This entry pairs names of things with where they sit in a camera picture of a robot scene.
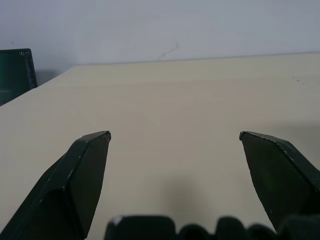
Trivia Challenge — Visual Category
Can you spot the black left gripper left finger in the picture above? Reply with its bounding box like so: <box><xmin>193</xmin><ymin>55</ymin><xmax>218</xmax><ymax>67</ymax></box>
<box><xmin>0</xmin><ymin>130</ymin><xmax>112</xmax><ymax>240</ymax></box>

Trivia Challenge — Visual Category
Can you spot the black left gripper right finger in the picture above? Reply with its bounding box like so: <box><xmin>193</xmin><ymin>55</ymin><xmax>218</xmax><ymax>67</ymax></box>
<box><xmin>239</xmin><ymin>130</ymin><xmax>320</xmax><ymax>236</ymax></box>

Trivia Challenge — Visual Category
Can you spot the open dark-screen laptop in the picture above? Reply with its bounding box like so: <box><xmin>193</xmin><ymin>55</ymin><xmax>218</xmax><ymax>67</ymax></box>
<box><xmin>0</xmin><ymin>48</ymin><xmax>39</xmax><ymax>106</ymax></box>

